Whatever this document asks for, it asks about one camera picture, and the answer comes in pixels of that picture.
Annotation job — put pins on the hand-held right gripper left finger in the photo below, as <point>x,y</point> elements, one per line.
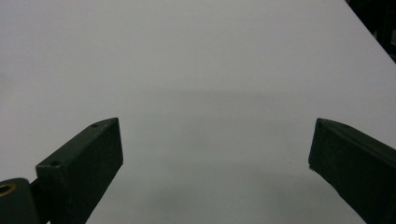
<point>81,168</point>

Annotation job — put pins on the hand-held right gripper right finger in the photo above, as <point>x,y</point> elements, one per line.
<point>355,165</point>

